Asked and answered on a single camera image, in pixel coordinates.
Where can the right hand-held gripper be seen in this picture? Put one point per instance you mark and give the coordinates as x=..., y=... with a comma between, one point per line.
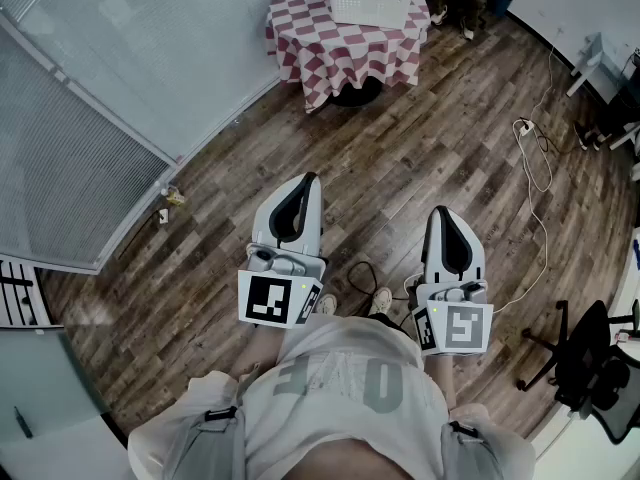
x=460, y=325

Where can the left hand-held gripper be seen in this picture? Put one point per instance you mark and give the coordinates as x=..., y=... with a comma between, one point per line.
x=280, y=288

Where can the person's left forearm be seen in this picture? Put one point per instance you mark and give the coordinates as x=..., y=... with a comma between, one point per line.
x=260, y=348

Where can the person's right forearm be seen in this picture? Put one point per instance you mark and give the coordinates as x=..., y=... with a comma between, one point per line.
x=440, y=378

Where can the person's right shoe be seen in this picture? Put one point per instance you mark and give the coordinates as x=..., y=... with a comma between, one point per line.
x=381, y=300

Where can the person's shoe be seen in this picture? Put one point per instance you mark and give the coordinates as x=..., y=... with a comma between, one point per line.
x=326, y=304
x=381, y=300

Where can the person's left shoe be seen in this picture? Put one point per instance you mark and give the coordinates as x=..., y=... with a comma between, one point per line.
x=326, y=304

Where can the small yellow packet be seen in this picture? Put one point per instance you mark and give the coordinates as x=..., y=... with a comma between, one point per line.
x=175, y=196

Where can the small white floor scrap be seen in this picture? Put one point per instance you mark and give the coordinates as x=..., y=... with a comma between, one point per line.
x=163, y=216

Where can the black round table base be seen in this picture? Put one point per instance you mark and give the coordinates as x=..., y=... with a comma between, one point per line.
x=357, y=95

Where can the white power strip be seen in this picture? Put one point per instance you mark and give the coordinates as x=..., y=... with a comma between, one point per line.
x=525, y=127

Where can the black office chair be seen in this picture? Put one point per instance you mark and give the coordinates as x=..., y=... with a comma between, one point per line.
x=595, y=363

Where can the red white checkered tablecloth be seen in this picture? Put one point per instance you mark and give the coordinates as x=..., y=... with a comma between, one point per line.
x=345, y=53

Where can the person's white t-shirt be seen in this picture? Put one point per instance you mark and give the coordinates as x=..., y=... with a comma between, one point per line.
x=340, y=418

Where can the white side table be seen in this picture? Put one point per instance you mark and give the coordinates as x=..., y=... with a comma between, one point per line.
x=597, y=53

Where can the blue waste bin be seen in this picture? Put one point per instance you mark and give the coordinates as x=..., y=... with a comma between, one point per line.
x=500, y=2

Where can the white slatted shelf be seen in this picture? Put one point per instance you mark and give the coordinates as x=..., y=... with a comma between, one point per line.
x=20, y=293

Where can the black pen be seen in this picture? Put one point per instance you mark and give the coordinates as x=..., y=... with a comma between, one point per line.
x=23, y=422

